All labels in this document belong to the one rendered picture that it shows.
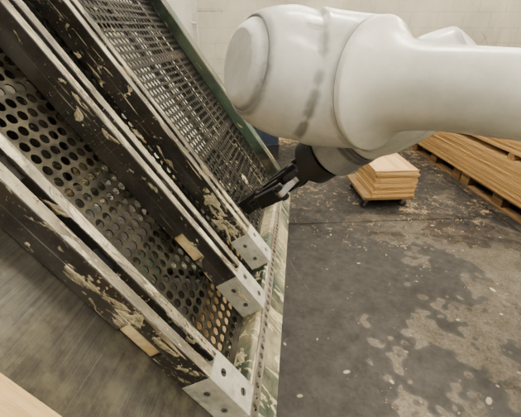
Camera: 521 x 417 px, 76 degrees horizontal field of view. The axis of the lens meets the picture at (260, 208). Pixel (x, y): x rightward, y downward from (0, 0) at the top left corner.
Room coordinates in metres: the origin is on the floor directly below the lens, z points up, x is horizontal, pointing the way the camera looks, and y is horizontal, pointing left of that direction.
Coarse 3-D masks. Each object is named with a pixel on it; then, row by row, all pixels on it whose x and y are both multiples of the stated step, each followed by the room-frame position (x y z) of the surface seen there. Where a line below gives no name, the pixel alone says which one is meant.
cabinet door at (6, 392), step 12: (0, 384) 0.24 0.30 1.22; (12, 384) 0.25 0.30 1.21; (0, 396) 0.23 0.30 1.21; (12, 396) 0.24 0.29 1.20; (24, 396) 0.24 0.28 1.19; (0, 408) 0.22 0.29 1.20; (12, 408) 0.23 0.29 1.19; (24, 408) 0.23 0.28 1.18; (36, 408) 0.24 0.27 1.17; (48, 408) 0.25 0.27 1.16
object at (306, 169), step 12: (300, 144) 0.49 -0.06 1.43; (300, 156) 0.47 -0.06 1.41; (312, 156) 0.45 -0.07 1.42; (300, 168) 0.47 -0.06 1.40; (312, 168) 0.45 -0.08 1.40; (324, 168) 0.45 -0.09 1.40; (288, 180) 0.48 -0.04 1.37; (300, 180) 0.47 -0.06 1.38; (312, 180) 0.46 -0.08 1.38; (324, 180) 0.46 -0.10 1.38
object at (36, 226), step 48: (0, 144) 0.46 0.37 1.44; (0, 192) 0.41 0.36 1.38; (48, 192) 0.45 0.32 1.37; (48, 240) 0.41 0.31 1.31; (96, 240) 0.44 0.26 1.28; (96, 288) 0.40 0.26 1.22; (144, 288) 0.44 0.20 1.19; (144, 336) 0.40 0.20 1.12; (192, 336) 0.43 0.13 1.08; (192, 384) 0.39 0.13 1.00; (240, 384) 0.42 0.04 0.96
